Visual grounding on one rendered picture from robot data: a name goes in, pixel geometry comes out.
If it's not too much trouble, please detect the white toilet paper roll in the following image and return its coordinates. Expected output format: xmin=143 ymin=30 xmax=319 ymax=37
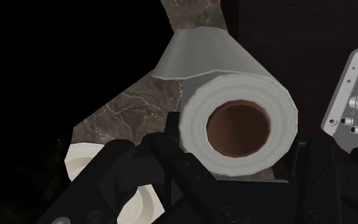
xmin=151 ymin=25 xmax=299 ymax=178

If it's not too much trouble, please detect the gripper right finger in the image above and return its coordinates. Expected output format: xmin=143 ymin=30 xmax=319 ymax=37
xmin=290 ymin=136 xmax=358 ymax=224

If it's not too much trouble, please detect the cream white paper roll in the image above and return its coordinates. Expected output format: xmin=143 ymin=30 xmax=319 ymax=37
xmin=64 ymin=142 xmax=166 ymax=224

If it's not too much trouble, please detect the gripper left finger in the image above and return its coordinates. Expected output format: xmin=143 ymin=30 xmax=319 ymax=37
xmin=36 ymin=111 xmax=221 ymax=224

